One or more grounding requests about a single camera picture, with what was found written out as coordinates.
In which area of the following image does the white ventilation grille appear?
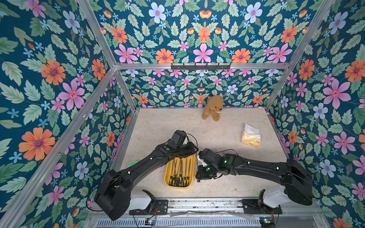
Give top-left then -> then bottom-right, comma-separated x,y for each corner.
96,217 -> 261,228

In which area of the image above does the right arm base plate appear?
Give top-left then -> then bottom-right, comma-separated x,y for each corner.
241,199 -> 282,215

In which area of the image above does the file tool yellow black handle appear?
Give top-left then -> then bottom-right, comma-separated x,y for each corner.
169,160 -> 175,186

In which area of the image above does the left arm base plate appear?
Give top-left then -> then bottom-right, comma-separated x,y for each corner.
129,199 -> 169,216

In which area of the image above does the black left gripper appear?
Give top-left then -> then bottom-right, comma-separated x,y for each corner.
173,142 -> 200,159

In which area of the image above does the green lid container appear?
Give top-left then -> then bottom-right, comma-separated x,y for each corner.
128,161 -> 139,168

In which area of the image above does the black wall hook rail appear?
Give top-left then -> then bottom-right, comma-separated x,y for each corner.
170,63 -> 231,71

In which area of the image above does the yellow tissue pack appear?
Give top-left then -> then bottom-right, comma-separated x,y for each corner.
240,124 -> 261,147

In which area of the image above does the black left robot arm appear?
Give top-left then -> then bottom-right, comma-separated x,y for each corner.
94,130 -> 199,221

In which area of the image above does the yellow plastic storage tray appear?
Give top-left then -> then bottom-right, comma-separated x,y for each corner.
164,155 -> 196,189

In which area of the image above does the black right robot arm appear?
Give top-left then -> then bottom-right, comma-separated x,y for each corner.
195,149 -> 313,206

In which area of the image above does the brown teddy bear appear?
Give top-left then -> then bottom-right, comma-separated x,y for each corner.
202,96 -> 223,122

